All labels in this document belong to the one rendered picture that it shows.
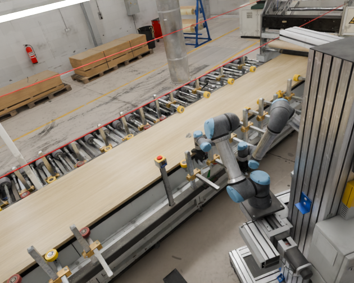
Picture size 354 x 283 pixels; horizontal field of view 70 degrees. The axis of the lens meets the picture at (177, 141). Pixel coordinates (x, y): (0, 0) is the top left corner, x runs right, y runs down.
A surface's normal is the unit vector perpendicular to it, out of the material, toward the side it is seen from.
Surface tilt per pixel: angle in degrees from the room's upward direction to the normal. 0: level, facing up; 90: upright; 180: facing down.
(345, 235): 0
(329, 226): 0
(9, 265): 0
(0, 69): 90
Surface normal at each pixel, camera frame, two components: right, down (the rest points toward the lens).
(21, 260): -0.17, -0.80
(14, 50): 0.71, 0.30
